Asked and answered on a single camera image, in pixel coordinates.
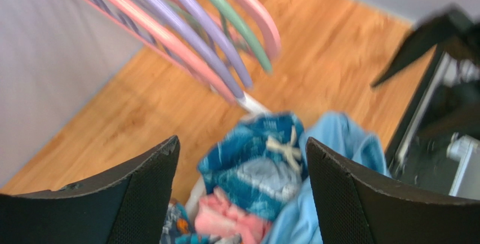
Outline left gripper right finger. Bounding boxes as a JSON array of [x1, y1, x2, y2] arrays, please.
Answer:
[[306, 138, 479, 243]]

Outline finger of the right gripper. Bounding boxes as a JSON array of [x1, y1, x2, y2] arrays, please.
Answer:
[[371, 5, 479, 87]]

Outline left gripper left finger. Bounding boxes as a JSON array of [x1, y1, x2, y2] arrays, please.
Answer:
[[1, 135, 180, 243]]

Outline light blue shorts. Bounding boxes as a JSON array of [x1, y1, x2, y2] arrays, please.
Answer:
[[262, 111, 391, 243]]

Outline pink hanger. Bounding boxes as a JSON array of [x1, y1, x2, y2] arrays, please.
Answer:
[[85, 0, 236, 101], [235, 0, 281, 60]]

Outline dark blue patterned shorts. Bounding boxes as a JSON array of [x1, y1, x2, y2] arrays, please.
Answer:
[[197, 112, 308, 221]]

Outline purple hanger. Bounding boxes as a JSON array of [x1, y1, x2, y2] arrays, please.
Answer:
[[179, 0, 253, 87], [145, 0, 247, 99]]

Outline green hanger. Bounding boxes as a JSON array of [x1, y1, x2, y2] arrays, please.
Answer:
[[210, 0, 273, 73]]

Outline white laundry basket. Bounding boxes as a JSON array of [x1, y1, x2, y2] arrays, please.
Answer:
[[185, 177, 206, 222]]

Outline pink garment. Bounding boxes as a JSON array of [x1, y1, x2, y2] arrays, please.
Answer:
[[194, 188, 272, 243]]

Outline metal clothes rack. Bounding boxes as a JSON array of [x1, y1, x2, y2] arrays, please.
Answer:
[[236, 91, 270, 115]]

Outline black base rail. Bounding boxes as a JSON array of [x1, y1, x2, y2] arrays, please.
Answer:
[[385, 51, 479, 199]]

